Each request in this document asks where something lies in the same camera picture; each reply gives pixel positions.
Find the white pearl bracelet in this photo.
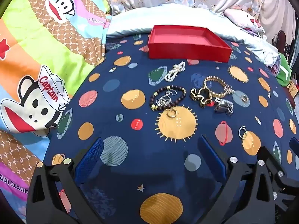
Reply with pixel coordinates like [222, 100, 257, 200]
[164, 61, 186, 82]

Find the silver tassel earring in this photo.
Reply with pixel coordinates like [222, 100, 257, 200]
[161, 88, 179, 101]

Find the gold beaded bangle bracelet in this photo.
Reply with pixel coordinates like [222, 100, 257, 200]
[204, 76, 235, 98]

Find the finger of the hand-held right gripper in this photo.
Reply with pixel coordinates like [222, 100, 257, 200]
[257, 145, 284, 176]
[289, 137, 299, 154]

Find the dark wooden bead bracelet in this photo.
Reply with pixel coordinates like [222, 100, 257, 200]
[149, 85, 187, 111]

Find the colourful cartoon monkey blanket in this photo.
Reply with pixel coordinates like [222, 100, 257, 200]
[0, 0, 112, 206]

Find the wide gold ring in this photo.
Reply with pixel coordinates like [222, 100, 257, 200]
[166, 108, 179, 119]

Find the green cloth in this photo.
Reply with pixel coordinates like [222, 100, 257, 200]
[276, 54, 292, 87]

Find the white pillow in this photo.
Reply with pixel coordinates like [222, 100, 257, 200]
[106, 3, 279, 68]

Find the red shallow box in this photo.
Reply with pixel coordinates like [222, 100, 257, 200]
[148, 25, 232, 63]

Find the pink pillow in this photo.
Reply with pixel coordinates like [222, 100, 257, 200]
[224, 7, 265, 33]

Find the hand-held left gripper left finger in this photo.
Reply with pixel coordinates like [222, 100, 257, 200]
[26, 136, 105, 224]

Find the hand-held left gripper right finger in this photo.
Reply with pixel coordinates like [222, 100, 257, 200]
[198, 134, 276, 224]

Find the silver necklace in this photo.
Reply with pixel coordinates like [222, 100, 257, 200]
[155, 97, 174, 110]

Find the dark chair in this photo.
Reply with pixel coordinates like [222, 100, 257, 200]
[272, 30, 289, 54]

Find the silver gemstone ring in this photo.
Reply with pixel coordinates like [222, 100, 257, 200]
[238, 125, 247, 140]

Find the gold chain bracelet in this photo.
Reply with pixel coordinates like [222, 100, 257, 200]
[190, 87, 214, 108]

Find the white charger cable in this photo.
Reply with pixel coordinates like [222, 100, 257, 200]
[248, 0, 268, 39]

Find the navy planet print blanket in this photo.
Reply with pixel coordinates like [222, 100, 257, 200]
[43, 34, 297, 224]

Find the silver link bracelet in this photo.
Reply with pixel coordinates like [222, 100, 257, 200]
[214, 97, 234, 116]

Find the beige curtain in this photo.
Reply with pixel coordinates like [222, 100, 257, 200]
[257, 0, 297, 42]

